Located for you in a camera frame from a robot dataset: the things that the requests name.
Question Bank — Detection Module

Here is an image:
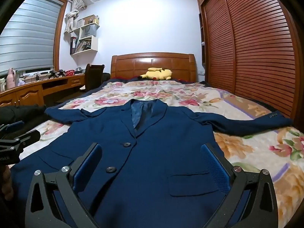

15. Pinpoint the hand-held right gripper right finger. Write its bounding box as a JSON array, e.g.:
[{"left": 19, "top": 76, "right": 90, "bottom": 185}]
[{"left": 201, "top": 143, "right": 278, "bottom": 228}]

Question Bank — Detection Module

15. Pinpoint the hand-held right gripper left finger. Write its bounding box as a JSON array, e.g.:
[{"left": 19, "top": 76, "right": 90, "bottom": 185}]
[{"left": 25, "top": 142, "right": 102, "bottom": 228}]

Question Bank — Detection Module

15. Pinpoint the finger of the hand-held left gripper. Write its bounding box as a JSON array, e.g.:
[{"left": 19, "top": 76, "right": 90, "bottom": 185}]
[
  {"left": 0, "top": 121, "right": 25, "bottom": 139},
  {"left": 0, "top": 130, "right": 41, "bottom": 151}
]

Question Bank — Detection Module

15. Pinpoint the blue suit jacket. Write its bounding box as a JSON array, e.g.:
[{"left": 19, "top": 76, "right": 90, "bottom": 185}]
[{"left": 9, "top": 98, "right": 294, "bottom": 228}]

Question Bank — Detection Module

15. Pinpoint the person's left hand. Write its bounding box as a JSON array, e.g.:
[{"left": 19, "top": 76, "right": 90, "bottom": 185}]
[{"left": 0, "top": 165, "right": 13, "bottom": 201}]

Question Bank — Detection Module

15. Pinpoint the black garment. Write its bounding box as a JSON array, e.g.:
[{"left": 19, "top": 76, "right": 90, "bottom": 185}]
[{"left": 0, "top": 104, "right": 47, "bottom": 133}]

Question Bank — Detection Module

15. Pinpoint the wooden desk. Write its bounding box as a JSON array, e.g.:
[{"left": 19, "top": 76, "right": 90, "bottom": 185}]
[{"left": 0, "top": 72, "right": 86, "bottom": 107}]

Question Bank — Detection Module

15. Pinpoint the floral fleece blanket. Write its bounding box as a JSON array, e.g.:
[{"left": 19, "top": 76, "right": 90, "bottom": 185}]
[{"left": 19, "top": 79, "right": 304, "bottom": 228}]

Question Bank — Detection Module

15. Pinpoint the pink bottle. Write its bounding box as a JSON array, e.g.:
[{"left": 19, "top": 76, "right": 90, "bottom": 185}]
[{"left": 7, "top": 68, "right": 17, "bottom": 87}]

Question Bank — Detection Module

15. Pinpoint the grey window blind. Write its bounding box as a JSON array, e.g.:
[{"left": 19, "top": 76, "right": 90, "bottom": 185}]
[{"left": 0, "top": 0, "right": 64, "bottom": 74}]

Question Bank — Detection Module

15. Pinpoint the dark wooden chair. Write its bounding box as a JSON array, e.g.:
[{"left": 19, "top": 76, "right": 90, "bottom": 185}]
[{"left": 79, "top": 64, "right": 106, "bottom": 93}]

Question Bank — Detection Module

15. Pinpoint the row of books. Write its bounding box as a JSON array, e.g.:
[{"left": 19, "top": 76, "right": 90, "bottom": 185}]
[{"left": 70, "top": 37, "right": 92, "bottom": 54}]

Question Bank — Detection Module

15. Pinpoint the yellow plush toy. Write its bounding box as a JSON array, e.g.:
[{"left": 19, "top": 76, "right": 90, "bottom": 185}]
[{"left": 139, "top": 67, "right": 173, "bottom": 81}]

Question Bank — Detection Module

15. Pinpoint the wooden bed headboard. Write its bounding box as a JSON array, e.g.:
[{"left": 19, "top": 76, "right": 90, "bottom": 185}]
[{"left": 110, "top": 53, "right": 197, "bottom": 82}]

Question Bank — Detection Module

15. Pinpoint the wooden louvered wardrobe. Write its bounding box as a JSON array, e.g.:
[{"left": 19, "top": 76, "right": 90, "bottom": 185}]
[{"left": 197, "top": 0, "right": 302, "bottom": 124}]

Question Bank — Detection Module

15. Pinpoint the grey paper bag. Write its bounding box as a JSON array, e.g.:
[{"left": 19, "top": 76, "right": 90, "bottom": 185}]
[{"left": 81, "top": 25, "right": 97, "bottom": 38}]

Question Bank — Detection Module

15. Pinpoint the wooden window frame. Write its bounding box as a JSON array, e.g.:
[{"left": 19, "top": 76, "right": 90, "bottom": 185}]
[{"left": 36, "top": 0, "right": 68, "bottom": 70}]

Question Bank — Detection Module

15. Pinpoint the white wall shelf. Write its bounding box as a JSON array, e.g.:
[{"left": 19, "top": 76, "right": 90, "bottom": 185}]
[{"left": 70, "top": 15, "right": 100, "bottom": 55}]

